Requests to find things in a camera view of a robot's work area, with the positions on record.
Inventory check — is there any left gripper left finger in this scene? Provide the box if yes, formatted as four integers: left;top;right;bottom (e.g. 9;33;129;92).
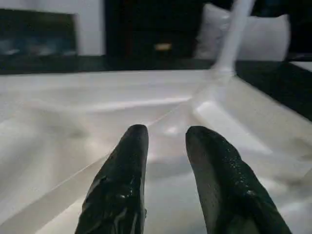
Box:
74;124;149;234

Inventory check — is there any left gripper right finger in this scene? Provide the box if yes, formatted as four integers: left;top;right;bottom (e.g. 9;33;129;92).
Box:
185;125;293;234

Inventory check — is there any white plastic table top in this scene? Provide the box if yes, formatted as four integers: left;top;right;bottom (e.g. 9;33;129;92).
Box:
0;69;312;234

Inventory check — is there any white plastic table leg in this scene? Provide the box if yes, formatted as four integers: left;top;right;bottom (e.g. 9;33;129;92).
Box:
211;0;256;76

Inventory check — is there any white glass-door cabinet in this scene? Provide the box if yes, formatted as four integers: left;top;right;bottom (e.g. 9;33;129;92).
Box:
0;0;107;58

